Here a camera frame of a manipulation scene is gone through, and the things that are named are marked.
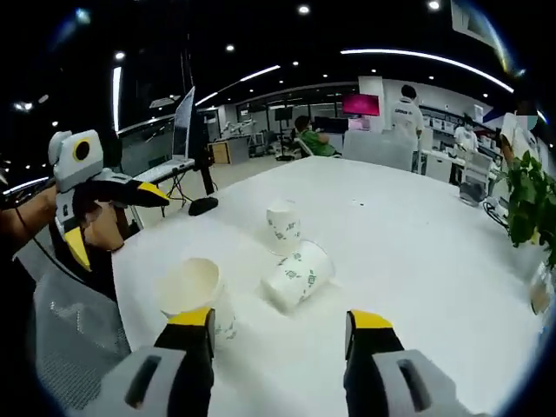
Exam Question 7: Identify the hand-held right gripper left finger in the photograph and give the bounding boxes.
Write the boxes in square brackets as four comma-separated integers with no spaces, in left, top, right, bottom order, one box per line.
[84,306,217,417]

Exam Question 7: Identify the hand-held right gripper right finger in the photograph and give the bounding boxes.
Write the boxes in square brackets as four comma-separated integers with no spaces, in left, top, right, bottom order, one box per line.
[342,308,468,417]

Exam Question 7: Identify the white printed paper cup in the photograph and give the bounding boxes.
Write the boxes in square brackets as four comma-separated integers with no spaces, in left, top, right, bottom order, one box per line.
[158,257,238,351]
[265,198,303,257]
[260,239,336,316]

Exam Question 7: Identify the person's left hand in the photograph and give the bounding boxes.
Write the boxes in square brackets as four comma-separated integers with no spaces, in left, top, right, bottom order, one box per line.
[80,200,128,253]

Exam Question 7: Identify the large dark monitor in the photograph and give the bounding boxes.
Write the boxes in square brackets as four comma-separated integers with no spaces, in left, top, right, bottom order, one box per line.
[116,117,177,177]

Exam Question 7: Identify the black monitor stand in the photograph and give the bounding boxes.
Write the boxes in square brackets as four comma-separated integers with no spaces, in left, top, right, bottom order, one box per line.
[187,84,219,217]

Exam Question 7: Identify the silver laptop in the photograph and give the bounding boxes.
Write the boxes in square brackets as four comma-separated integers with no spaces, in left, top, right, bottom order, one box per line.
[129,85,197,183]

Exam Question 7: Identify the grey mesh office chair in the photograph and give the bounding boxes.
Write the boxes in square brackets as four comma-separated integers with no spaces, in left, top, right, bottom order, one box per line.
[32,225,136,387]

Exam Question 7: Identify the ceiling strip light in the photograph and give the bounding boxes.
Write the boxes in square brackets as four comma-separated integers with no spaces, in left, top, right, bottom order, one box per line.
[195,64,281,108]
[111,67,123,131]

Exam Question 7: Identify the white table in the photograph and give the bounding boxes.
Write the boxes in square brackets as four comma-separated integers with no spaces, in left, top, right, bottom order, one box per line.
[111,156,553,417]

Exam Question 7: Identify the glass jar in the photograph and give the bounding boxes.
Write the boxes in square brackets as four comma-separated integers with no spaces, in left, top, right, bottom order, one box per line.
[529,260,556,316]

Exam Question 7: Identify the grey round device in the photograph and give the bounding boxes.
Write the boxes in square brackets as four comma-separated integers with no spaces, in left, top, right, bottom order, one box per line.
[458,182,484,205]

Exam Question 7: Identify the black desk monitor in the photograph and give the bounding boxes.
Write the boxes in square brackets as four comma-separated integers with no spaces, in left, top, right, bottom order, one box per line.
[314,116,348,134]

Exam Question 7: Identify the white office chair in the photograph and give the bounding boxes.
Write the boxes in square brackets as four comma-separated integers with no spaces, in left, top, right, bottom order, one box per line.
[458,151,494,186]

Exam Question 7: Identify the green potted plant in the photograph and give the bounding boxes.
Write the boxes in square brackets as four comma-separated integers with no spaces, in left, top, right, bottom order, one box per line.
[506,149,556,248]

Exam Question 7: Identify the pink display screen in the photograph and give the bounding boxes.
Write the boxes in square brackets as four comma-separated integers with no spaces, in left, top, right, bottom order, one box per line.
[341,93,381,117]

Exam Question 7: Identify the group of ceiling spot lights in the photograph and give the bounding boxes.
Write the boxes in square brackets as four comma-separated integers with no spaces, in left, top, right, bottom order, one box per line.
[15,0,442,112]

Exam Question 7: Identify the shelf of white bins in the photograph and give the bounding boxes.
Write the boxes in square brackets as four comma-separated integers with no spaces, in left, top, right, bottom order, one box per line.
[419,103,483,131]

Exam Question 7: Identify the long curved ceiling light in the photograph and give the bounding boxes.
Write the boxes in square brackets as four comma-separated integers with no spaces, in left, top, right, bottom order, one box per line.
[341,48,516,93]

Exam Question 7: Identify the ceiling air vent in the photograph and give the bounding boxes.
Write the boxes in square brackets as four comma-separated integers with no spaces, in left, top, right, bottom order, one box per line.
[451,0,500,44]

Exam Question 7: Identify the power cable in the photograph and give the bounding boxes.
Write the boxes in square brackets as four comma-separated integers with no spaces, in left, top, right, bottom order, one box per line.
[483,197,510,228]

